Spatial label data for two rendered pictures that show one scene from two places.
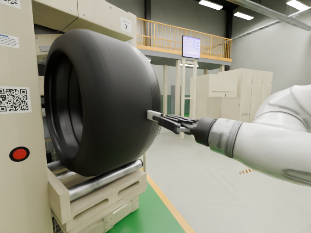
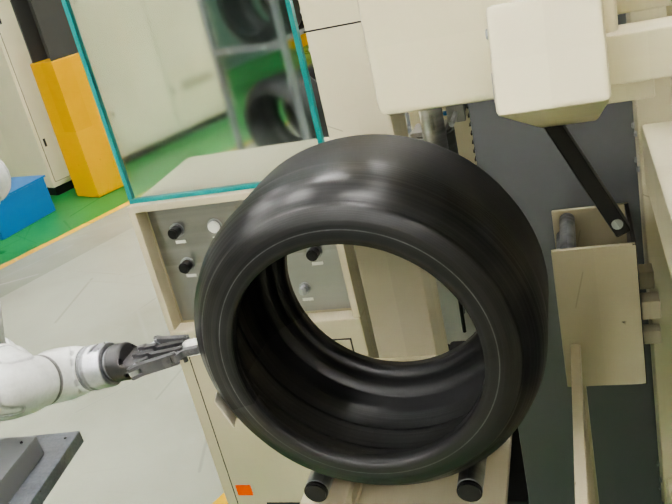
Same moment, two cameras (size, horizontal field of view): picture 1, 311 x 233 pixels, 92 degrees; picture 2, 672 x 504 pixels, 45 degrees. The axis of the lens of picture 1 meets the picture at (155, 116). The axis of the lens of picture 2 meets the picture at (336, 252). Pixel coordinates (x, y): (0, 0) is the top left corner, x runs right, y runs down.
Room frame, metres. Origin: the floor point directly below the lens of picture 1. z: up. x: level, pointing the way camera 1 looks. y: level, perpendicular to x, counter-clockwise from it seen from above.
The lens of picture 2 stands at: (1.88, -0.24, 1.85)
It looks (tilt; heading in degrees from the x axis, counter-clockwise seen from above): 23 degrees down; 158
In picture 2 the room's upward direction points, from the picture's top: 13 degrees counter-clockwise
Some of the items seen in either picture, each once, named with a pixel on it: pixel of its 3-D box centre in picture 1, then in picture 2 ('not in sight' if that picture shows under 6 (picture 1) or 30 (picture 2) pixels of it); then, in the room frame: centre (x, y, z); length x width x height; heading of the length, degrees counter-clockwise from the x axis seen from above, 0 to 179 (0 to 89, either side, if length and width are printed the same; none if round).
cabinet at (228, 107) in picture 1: (222, 115); not in sight; (4.94, -2.23, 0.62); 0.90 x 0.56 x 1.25; 115
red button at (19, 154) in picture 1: (19, 153); not in sight; (0.43, 0.41, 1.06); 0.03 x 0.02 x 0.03; 139
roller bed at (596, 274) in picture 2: not in sight; (597, 294); (0.76, 0.73, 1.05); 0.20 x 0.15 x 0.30; 139
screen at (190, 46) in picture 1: (191, 47); not in sight; (4.39, -0.99, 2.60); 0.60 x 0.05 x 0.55; 115
